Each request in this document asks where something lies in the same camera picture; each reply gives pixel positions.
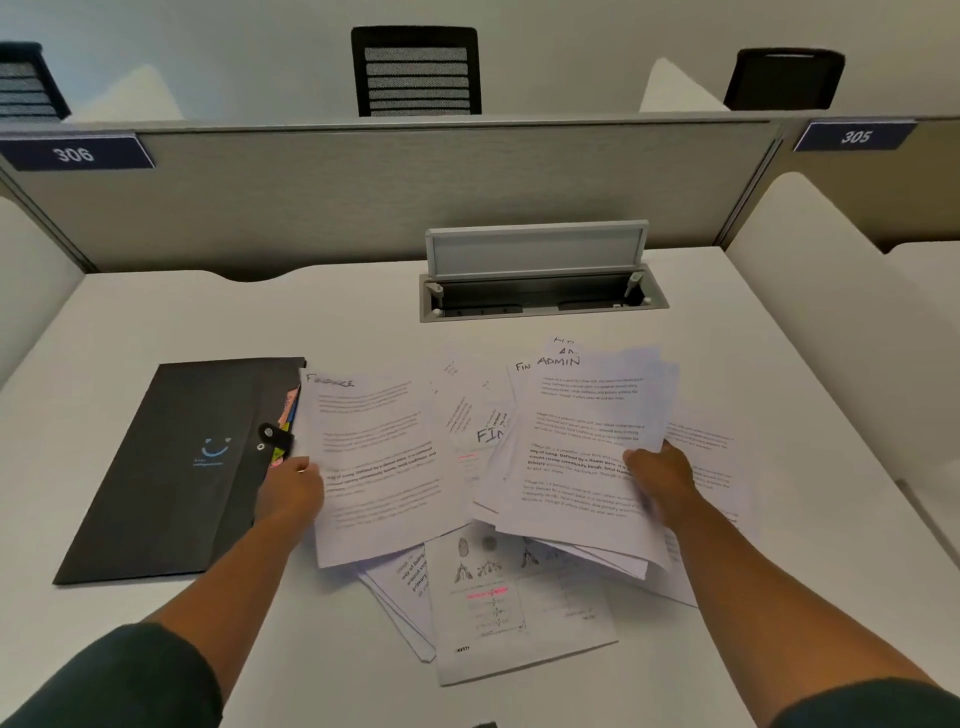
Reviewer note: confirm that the person's right hand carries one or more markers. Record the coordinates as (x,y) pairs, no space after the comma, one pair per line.
(664,487)

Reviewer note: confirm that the person's left hand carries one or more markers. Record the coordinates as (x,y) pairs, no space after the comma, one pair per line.
(289,495)

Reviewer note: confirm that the thin white paper bundle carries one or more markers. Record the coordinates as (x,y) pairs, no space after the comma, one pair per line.
(585,420)

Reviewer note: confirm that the single white paper sheet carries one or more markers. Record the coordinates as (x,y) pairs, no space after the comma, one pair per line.
(375,435)

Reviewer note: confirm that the black expanding folder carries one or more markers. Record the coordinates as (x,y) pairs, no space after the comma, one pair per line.
(150,487)

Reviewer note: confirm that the pile of white papers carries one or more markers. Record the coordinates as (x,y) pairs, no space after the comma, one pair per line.
(465,405)

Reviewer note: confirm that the person's right forearm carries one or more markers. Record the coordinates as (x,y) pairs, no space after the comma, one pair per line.
(765,600)

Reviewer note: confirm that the person's left forearm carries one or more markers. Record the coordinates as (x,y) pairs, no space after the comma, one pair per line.
(225,600)

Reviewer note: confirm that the white side desk divider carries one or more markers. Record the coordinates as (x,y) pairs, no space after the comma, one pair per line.
(30,285)
(825,315)

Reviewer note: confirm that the green left sleeve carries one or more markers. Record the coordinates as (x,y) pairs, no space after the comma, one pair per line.
(112,682)

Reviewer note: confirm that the green sleeve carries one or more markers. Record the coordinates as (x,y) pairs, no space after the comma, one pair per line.
(877,709)
(112,682)

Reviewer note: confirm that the grey fabric partition panel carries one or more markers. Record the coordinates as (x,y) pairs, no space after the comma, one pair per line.
(300,202)

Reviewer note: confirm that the green right sleeve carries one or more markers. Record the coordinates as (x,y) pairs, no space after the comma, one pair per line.
(877,709)

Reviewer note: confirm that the beige partition panel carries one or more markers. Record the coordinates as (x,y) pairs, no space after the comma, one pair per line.
(930,195)

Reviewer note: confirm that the blue desk number sign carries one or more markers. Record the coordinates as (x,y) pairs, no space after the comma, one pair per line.
(855,136)
(71,154)

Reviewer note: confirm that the black mesh office chair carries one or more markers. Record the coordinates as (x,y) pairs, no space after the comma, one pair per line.
(360,75)
(22,52)

